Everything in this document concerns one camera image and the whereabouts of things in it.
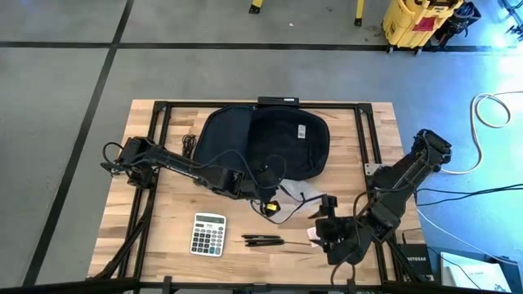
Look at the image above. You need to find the yellow mop bucket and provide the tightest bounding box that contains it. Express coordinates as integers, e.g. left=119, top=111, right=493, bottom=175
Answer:
left=382, top=0, right=467, bottom=56

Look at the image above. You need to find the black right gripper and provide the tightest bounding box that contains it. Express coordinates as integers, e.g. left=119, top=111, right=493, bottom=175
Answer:
left=309, top=194, right=373, bottom=265

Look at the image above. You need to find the black cord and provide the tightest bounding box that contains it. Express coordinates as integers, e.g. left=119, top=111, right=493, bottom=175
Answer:
left=181, top=133, right=198, bottom=159

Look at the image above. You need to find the black aluminium table frame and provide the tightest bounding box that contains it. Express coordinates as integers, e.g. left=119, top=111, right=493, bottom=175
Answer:
left=87, top=100, right=435, bottom=294

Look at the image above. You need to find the black Netgear network switch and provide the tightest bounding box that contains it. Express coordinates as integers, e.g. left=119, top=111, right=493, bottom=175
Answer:
left=398, top=243, right=435, bottom=279

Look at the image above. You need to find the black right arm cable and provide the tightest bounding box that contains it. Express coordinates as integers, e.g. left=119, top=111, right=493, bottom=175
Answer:
left=329, top=261, right=357, bottom=287

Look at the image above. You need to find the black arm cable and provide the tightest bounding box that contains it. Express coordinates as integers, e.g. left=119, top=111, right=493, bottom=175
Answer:
left=329, top=261, right=357, bottom=287
left=194, top=149, right=328, bottom=225

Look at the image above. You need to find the black floor cable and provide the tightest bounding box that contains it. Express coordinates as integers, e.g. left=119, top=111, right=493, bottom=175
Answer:
left=416, top=185, right=523, bottom=207
left=414, top=183, right=523, bottom=197

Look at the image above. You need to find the yellow stepladder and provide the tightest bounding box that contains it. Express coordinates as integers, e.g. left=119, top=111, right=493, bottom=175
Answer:
left=248, top=0, right=366, bottom=28

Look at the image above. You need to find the white mesh zip pouch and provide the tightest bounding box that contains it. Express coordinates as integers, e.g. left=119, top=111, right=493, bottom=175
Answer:
left=279, top=178, right=326, bottom=205

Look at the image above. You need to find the pink white playing cards box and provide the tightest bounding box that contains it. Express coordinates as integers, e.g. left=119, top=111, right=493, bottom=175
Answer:
left=306, top=227, right=324, bottom=248

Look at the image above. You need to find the thick white floor cable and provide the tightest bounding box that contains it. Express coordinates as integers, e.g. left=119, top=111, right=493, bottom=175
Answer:
left=439, top=90, right=523, bottom=176

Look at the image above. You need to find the grey desktop calculator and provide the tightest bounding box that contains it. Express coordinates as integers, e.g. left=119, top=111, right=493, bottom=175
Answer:
left=190, top=212, right=227, bottom=258

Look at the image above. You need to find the black tool bag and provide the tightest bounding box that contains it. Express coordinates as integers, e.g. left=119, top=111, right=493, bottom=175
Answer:
left=433, top=2, right=482, bottom=47

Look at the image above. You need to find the navy blue backpack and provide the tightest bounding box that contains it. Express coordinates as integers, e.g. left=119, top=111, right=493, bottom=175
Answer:
left=192, top=104, right=331, bottom=183

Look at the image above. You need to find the thin white floor cable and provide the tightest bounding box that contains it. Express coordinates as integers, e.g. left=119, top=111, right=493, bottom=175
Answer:
left=416, top=210, right=512, bottom=265

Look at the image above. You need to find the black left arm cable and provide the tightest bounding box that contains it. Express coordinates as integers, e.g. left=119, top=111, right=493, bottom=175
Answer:
left=194, top=149, right=328, bottom=225

